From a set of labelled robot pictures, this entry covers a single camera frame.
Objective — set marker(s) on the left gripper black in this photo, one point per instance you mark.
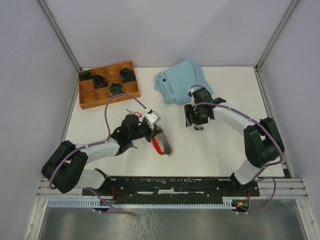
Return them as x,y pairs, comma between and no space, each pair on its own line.
151,133

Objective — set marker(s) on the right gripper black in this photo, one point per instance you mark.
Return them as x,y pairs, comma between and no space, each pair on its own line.
188,110

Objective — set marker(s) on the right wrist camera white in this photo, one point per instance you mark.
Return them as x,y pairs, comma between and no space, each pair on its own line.
195,99

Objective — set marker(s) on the key with red tag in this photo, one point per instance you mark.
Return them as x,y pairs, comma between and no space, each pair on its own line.
138,114

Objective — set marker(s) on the white slotted cable duct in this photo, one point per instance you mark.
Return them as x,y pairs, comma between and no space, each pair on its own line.
93,202

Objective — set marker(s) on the key with black tag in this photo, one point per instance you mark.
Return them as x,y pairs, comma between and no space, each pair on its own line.
199,128

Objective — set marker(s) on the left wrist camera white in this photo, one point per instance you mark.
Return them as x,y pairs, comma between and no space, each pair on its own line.
152,117

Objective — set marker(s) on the black rolled belt far left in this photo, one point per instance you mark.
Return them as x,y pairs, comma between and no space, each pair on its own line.
85,75

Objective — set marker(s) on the wooden compartment tray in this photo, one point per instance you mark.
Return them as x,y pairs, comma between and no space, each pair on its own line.
90,97

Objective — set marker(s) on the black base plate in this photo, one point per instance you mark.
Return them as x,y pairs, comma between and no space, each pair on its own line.
174,190

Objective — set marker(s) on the black rolled belt front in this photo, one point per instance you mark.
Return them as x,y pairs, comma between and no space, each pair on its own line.
115,88

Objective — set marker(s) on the red handled metal keyring holder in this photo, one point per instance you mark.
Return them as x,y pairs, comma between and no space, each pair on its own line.
161,144

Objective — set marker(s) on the black rolled belt right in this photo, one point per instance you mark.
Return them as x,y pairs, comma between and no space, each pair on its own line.
127,75

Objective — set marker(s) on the left aluminium frame post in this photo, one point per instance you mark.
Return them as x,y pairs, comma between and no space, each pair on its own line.
44,6

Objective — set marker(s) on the light blue folded cloth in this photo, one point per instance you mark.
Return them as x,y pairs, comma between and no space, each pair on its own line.
174,83

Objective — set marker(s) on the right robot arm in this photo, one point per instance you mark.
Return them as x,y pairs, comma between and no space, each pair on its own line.
263,144

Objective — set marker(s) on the right aluminium frame post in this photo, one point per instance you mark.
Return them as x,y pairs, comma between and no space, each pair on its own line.
277,33

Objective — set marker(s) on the black rolled belt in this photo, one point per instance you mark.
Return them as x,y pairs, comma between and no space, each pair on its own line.
85,75
127,75
99,81
115,88

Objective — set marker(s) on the black rolled belt middle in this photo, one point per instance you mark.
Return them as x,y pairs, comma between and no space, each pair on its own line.
99,81

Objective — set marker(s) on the key with blue tag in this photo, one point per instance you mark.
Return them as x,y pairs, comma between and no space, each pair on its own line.
132,146

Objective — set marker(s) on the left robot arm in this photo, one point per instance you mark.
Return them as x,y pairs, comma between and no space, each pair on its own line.
65,169

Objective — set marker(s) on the aluminium frame post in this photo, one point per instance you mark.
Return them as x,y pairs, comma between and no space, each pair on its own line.
277,33
44,6

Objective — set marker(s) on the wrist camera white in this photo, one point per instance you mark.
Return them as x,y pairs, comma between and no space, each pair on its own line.
152,117
195,99

